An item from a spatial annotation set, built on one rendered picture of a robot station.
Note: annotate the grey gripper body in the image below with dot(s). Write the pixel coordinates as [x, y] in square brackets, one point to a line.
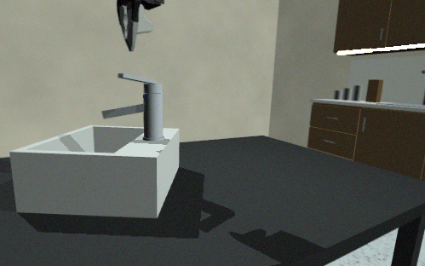
[145, 3]

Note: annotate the white rectangular sink basin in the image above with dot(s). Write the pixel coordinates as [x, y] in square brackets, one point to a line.
[79, 173]

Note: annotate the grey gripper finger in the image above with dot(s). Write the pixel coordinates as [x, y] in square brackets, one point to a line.
[137, 22]
[123, 18]

